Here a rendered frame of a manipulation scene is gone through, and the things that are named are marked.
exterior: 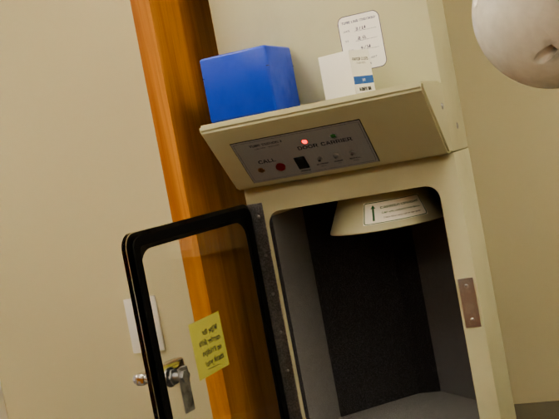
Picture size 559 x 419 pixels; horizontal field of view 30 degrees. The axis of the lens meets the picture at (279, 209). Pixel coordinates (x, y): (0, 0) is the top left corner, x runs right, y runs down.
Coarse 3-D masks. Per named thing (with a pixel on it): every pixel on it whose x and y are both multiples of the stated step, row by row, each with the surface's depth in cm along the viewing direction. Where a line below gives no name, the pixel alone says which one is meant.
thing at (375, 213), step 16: (400, 192) 152; (416, 192) 153; (336, 208) 158; (352, 208) 153; (368, 208) 151; (384, 208) 151; (400, 208) 151; (416, 208) 151; (432, 208) 153; (336, 224) 156; (352, 224) 152; (368, 224) 151; (384, 224) 150; (400, 224) 150
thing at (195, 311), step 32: (160, 256) 133; (192, 256) 139; (224, 256) 146; (160, 288) 132; (192, 288) 138; (224, 288) 145; (160, 320) 131; (192, 320) 137; (224, 320) 143; (256, 320) 151; (192, 352) 136; (224, 352) 142; (256, 352) 150; (192, 384) 135; (224, 384) 141; (256, 384) 148; (192, 416) 134; (224, 416) 140; (256, 416) 147
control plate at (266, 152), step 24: (240, 144) 145; (264, 144) 144; (288, 144) 144; (312, 144) 143; (336, 144) 142; (360, 144) 142; (264, 168) 148; (288, 168) 147; (312, 168) 147; (336, 168) 146
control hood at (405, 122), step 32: (352, 96) 136; (384, 96) 134; (416, 96) 134; (224, 128) 143; (256, 128) 142; (288, 128) 141; (384, 128) 139; (416, 128) 138; (448, 128) 143; (224, 160) 148; (384, 160) 144
